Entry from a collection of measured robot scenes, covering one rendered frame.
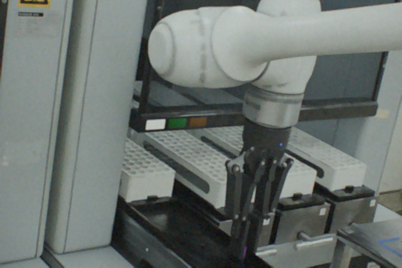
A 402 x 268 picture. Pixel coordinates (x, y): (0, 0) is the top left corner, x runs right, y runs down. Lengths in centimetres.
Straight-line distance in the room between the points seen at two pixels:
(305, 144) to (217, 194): 37
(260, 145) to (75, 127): 30
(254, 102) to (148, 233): 31
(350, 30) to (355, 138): 82
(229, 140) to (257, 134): 47
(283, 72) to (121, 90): 30
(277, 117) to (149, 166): 36
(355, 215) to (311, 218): 14
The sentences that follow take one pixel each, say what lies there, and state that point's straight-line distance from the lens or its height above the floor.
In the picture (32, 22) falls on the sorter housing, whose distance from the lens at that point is 123.
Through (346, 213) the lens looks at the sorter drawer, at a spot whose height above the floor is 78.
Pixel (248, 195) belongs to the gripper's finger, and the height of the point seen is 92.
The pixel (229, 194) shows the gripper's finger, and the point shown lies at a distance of 128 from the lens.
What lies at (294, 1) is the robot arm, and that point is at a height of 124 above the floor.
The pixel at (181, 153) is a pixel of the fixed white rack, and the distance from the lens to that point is 159.
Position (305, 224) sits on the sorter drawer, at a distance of 162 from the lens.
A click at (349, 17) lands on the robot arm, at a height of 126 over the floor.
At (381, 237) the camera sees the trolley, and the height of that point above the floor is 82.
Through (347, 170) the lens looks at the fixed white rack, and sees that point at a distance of 171.
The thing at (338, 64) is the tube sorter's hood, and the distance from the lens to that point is 163.
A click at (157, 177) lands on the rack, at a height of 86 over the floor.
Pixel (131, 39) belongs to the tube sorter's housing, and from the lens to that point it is 132.
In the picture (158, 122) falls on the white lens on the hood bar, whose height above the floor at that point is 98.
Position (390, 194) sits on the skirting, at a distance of 396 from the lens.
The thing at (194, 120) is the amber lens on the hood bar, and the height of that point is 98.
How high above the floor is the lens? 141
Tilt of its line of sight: 17 degrees down
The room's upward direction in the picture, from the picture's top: 10 degrees clockwise
